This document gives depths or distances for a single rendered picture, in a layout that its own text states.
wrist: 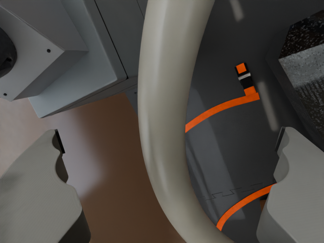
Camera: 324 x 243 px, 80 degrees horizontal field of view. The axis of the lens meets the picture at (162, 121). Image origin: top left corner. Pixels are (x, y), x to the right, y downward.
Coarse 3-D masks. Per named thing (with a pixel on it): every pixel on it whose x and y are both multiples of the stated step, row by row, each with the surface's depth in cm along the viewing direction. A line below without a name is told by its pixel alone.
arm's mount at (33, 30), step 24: (0, 0) 40; (24, 0) 45; (48, 0) 52; (0, 24) 42; (24, 24) 43; (48, 24) 48; (72, 24) 56; (24, 48) 48; (48, 48) 48; (72, 48) 52; (24, 72) 53; (48, 72) 57; (0, 96) 60; (24, 96) 65
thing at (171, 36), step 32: (160, 0) 8; (192, 0) 8; (160, 32) 9; (192, 32) 9; (160, 64) 9; (192, 64) 10; (160, 96) 10; (160, 128) 11; (160, 160) 12; (160, 192) 14; (192, 192) 15; (192, 224) 16
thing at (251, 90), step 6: (240, 66) 119; (246, 66) 118; (240, 72) 120; (246, 72) 119; (240, 78) 120; (246, 78) 118; (246, 84) 119; (252, 84) 117; (246, 90) 119; (252, 90) 117
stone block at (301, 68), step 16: (320, 16) 56; (288, 32) 65; (304, 32) 59; (320, 32) 55; (272, 48) 83; (288, 48) 63; (304, 48) 58; (320, 48) 54; (272, 64) 82; (288, 64) 63; (304, 64) 59; (320, 64) 56; (288, 80) 68; (304, 80) 62; (320, 80) 58; (288, 96) 88; (304, 96) 64; (320, 96) 60; (304, 112) 72; (320, 112) 62; (320, 128) 65; (320, 144) 76
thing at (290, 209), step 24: (288, 144) 9; (312, 144) 9; (288, 168) 8; (312, 168) 8; (288, 192) 7; (312, 192) 7; (264, 216) 7; (288, 216) 6; (312, 216) 6; (264, 240) 7; (288, 240) 6; (312, 240) 6
